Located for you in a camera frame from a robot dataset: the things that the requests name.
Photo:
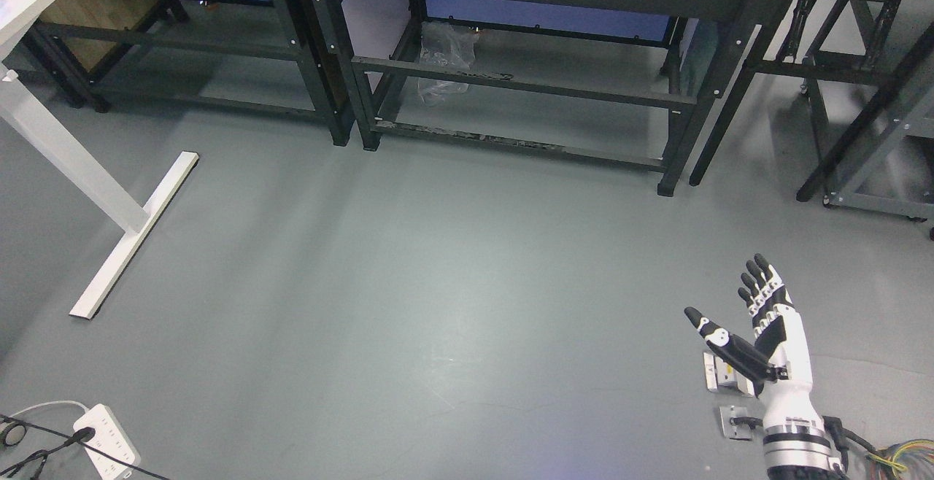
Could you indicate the black metal shelf rack centre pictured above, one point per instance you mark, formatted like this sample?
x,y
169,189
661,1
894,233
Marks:
x,y
370,80

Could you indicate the metal floor plate upper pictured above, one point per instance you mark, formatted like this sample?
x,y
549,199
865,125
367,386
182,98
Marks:
x,y
721,377

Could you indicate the white power strip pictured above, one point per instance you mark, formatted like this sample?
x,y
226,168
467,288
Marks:
x,y
111,450

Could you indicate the metal floor plate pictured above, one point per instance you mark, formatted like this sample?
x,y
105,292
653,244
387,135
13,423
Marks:
x,y
737,424
721,377

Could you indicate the black metal shelf rack left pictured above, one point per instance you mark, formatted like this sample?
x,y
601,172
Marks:
x,y
258,56

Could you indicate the black tape roll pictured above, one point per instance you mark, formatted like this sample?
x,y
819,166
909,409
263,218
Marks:
x,y
11,434

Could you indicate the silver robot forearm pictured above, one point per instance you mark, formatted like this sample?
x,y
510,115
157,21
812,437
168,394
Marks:
x,y
802,449

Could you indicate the black metal shelf rack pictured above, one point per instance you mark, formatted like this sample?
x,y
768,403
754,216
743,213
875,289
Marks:
x,y
258,56
370,80

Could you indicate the metal floor plate lower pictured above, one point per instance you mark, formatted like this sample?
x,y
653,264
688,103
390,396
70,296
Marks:
x,y
737,424

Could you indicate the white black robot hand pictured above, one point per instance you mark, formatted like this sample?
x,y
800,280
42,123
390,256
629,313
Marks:
x,y
777,362

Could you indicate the clear plastic bag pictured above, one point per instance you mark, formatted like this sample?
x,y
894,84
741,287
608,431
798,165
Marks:
x,y
450,46

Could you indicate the white desk with T leg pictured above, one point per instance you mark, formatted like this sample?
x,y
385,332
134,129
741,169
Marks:
x,y
27,115

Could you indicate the wooden top table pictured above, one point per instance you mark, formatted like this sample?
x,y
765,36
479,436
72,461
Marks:
x,y
789,45

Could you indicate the grey metal cart frame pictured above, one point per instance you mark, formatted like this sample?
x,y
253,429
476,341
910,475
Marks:
x,y
883,161

